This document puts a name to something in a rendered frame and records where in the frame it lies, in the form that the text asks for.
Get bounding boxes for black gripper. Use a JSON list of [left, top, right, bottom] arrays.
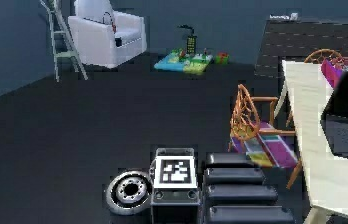
[[105, 169, 153, 224]]

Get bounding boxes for colourful play mat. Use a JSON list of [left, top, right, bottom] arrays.
[[153, 48, 214, 76]]

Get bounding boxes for wicker chair with colourful cushion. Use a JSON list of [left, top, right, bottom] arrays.
[[303, 48, 348, 89], [227, 83, 304, 190]]

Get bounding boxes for white armchair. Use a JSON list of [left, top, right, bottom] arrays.
[[67, 0, 148, 69]]

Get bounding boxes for black toy phone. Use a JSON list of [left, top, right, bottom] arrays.
[[177, 24, 198, 55]]

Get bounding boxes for grey step ladder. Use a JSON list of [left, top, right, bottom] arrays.
[[39, 0, 89, 83]]

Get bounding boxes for green and red toy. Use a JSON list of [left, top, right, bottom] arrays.
[[214, 52, 230, 65]]

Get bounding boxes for white table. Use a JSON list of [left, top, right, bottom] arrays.
[[274, 59, 348, 224]]

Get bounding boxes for black box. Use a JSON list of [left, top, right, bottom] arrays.
[[320, 70, 348, 163]]

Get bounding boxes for small white object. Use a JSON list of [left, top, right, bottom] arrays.
[[269, 12, 300, 22]]

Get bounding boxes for dark brown cabinet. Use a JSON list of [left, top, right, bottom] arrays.
[[254, 18, 348, 80]]

